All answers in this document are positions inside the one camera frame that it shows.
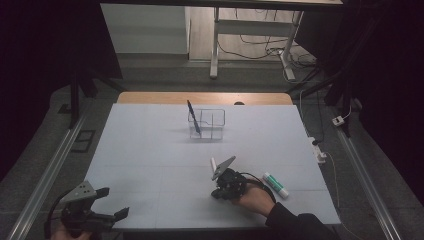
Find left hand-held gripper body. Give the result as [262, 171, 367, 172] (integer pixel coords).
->
[59, 180, 117, 233]

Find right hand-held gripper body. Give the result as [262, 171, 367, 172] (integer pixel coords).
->
[210, 155, 250, 201]

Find green and white glue stick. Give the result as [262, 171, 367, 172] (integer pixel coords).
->
[262, 171, 290, 199]

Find clear plastic organizer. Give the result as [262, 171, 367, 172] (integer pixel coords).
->
[187, 108, 227, 141]

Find blue pen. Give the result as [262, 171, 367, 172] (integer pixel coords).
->
[186, 99, 203, 138]

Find person's left hand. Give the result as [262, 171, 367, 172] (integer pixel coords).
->
[49, 222, 94, 240]

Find person's right hand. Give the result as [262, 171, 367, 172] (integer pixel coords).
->
[232, 183, 277, 218]

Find white foam board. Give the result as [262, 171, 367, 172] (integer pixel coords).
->
[84, 103, 342, 232]

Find white power strip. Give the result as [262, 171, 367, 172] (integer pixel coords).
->
[307, 136, 328, 165]

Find black metal stand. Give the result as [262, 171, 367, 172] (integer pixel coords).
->
[68, 64, 126, 130]
[286, 19, 378, 138]

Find wooden table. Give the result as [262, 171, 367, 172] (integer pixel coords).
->
[117, 92, 294, 106]

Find dark curtain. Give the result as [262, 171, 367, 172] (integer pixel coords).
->
[294, 0, 424, 204]
[0, 0, 123, 183]

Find white-legged desk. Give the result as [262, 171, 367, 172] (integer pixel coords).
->
[209, 6, 305, 82]

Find white cabinet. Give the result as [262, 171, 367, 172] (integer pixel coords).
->
[99, 3, 192, 56]

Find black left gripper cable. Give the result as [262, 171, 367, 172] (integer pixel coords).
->
[44, 189, 73, 240]

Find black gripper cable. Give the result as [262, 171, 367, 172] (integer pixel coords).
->
[44, 189, 73, 240]
[240, 171, 278, 204]

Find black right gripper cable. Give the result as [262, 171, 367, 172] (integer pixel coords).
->
[240, 171, 278, 204]

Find aluminium rail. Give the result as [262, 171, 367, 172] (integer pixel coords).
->
[335, 128, 405, 240]
[6, 113, 88, 240]

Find black floor frame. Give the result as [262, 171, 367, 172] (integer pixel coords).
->
[70, 129, 97, 154]

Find white cable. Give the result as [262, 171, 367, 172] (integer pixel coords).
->
[324, 151, 364, 240]

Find black floor cables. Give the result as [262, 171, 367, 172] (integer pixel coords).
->
[217, 8, 319, 85]

